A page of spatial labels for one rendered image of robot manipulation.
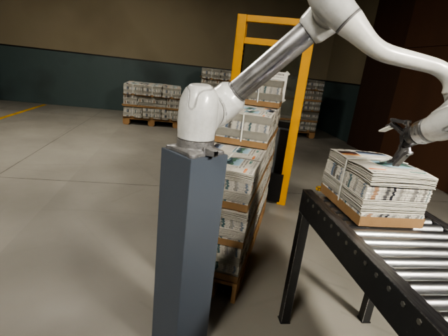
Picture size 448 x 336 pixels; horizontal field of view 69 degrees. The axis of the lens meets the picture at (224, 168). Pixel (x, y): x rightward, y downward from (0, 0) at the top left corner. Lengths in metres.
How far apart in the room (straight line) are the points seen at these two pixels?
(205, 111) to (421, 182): 0.88
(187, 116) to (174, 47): 7.43
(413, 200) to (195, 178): 0.87
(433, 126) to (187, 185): 0.88
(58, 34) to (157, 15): 2.36
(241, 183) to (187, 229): 0.50
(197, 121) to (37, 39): 8.19
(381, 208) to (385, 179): 0.12
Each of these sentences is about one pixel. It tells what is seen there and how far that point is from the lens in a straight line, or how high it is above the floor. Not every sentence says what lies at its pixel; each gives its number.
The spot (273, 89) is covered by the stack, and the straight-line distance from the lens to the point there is 2.80.
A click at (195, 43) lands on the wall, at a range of 8.68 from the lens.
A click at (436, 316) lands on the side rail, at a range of 1.06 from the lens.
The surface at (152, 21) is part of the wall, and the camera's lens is 8.74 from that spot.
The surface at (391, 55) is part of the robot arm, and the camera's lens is 1.26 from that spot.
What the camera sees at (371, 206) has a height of 0.89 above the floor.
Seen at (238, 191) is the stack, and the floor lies 0.72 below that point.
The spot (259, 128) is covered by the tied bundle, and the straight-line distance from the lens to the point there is 2.24.
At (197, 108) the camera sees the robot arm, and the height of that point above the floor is 1.19.
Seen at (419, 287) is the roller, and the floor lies 0.79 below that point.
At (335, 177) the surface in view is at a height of 0.92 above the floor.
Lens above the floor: 1.35
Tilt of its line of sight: 17 degrees down
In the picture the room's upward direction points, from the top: 6 degrees clockwise
